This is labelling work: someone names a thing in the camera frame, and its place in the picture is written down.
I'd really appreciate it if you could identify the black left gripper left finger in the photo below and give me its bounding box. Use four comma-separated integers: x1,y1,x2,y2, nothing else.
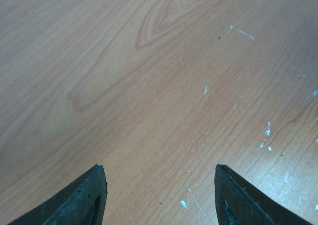
10,164,108,225

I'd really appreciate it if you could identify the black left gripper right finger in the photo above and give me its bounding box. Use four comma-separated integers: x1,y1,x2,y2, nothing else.
214,164,310,225

